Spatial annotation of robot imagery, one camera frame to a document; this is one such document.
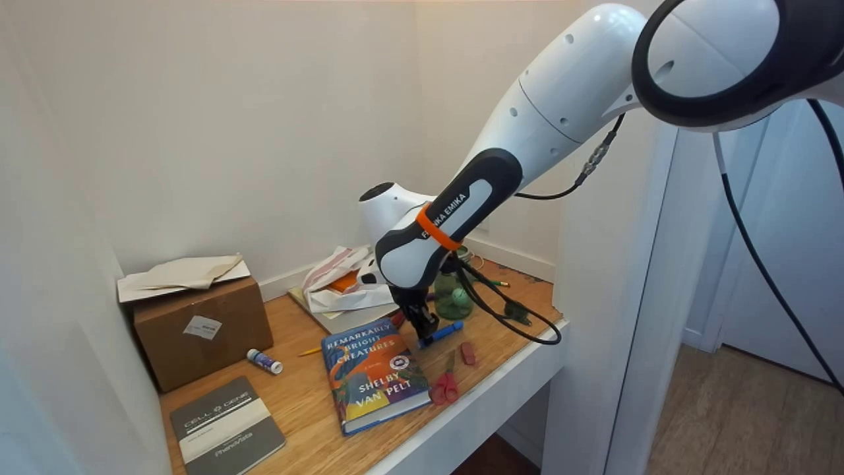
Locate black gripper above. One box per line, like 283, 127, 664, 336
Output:
387, 283, 441, 348

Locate blue marker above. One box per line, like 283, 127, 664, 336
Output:
427, 319, 467, 348

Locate green glass jar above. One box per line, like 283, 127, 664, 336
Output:
431, 270, 478, 321

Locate small red eraser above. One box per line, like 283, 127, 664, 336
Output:
457, 338, 482, 369

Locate colourful hardcover book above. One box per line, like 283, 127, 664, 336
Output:
318, 316, 435, 437

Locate gray flat folder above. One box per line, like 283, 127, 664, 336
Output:
286, 287, 409, 338

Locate green pencil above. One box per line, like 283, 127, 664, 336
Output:
471, 270, 514, 293

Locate white plastic bag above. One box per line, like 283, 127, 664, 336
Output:
299, 243, 403, 319

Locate small dark clip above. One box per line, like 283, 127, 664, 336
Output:
502, 296, 535, 326

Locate white glue stick blue cap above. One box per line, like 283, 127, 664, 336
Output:
243, 346, 287, 379

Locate gray notebook with white band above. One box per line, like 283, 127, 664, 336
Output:
165, 375, 289, 475

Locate brown cardboard box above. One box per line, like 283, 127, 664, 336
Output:
130, 274, 278, 395

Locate crumpled beige paper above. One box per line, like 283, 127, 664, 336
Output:
114, 253, 254, 307

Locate red handled scissors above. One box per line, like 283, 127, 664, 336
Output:
427, 348, 465, 410

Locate orange cable strap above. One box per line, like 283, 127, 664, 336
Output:
415, 205, 465, 255

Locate black robot wrist cable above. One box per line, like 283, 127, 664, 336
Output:
454, 111, 628, 348

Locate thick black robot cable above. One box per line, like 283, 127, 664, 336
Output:
709, 93, 844, 400

